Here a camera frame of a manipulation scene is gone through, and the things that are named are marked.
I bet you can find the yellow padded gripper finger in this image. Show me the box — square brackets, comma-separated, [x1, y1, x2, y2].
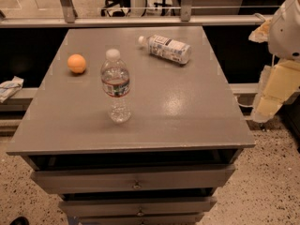
[251, 60, 300, 123]
[248, 20, 271, 43]

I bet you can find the clear water bottle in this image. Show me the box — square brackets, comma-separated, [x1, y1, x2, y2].
[100, 49, 131, 124]

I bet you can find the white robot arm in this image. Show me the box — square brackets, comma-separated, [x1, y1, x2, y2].
[248, 0, 300, 123]

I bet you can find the lying white labelled bottle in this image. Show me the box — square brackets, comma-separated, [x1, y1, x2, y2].
[138, 35, 191, 65]

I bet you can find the black office chair base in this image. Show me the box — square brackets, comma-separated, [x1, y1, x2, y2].
[100, 0, 147, 17]

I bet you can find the grey drawer cabinet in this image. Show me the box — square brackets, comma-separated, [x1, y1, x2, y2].
[6, 26, 256, 225]

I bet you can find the middle drawer with knob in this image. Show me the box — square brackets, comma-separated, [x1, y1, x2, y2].
[59, 197, 217, 218]

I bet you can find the drawer with knob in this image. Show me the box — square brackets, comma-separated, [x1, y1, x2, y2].
[31, 164, 235, 194]
[59, 197, 217, 218]

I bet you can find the orange ball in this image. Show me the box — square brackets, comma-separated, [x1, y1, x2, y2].
[67, 54, 86, 74]

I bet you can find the bottom drawer front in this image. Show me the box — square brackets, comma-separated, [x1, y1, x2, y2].
[79, 213, 203, 225]

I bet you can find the top drawer with knob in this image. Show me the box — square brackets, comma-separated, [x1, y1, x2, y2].
[31, 164, 235, 194]

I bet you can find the white packet on ledge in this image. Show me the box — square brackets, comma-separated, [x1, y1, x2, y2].
[0, 76, 23, 103]

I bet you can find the black shoe tip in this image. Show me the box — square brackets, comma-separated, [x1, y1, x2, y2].
[9, 217, 29, 225]

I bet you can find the white cable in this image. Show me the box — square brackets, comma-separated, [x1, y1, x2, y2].
[234, 95, 255, 109]

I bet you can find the metal rail frame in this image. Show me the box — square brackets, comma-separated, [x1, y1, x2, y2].
[0, 0, 271, 28]

